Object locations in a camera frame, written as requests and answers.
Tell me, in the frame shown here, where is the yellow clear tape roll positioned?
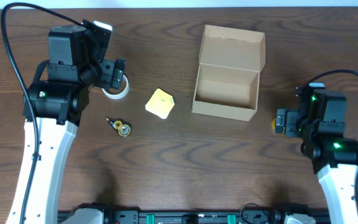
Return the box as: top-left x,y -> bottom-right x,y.
271,118 -> 277,131

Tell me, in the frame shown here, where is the open cardboard box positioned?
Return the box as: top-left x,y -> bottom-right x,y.
191,25 -> 266,121

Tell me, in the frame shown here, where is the yellow black correction tape dispenser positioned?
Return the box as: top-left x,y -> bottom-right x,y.
105,117 -> 132,138

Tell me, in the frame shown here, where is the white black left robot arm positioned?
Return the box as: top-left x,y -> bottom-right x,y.
7,21 -> 129,223

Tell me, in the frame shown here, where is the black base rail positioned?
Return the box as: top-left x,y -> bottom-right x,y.
57,203 -> 332,224

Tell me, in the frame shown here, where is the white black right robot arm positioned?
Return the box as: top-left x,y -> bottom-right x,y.
274,88 -> 358,223

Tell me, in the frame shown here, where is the white masking tape roll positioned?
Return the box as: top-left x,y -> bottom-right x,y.
102,75 -> 130,100

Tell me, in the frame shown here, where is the yellow sticky note pad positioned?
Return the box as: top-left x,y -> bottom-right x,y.
145,88 -> 175,119

